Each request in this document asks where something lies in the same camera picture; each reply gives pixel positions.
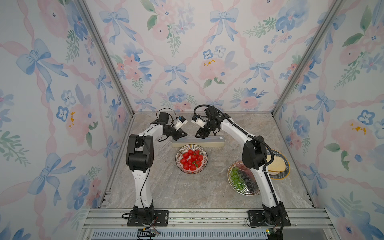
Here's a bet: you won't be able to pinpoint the cream plastic wrap dispenser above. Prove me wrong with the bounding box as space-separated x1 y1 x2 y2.
171 136 226 148

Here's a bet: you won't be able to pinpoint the glass bowl of strawberries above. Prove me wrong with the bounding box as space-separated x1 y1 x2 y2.
176 145 209 174

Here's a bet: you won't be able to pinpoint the plate of grapes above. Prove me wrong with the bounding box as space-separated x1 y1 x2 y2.
227 160 261 196

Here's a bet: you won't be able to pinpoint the blue yellow-rimmed plate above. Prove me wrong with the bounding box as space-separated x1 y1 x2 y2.
265 148 291 180

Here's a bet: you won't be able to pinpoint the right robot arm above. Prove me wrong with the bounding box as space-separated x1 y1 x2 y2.
192 104 287 230

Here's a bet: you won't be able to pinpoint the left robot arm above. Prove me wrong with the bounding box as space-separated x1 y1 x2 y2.
122 112 188 228

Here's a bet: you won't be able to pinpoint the bread slices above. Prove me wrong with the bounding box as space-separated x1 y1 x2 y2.
267 155 287 175

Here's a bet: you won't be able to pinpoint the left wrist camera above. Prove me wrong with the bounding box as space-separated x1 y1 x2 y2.
174 116 188 131

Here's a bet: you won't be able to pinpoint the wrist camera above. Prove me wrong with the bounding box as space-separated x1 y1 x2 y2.
174 116 188 131
192 115 207 128

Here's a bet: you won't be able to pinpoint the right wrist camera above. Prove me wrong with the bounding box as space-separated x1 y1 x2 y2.
192 115 207 128

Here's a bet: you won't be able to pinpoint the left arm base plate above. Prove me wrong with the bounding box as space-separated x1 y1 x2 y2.
127 209 169 227

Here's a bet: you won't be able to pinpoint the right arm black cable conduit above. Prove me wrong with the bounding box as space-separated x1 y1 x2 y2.
193 104 275 211

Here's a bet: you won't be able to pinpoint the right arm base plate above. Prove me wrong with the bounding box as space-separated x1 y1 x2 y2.
247 210 291 227

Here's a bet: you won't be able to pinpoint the aluminium front rail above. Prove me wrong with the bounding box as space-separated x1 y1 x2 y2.
78 209 340 240

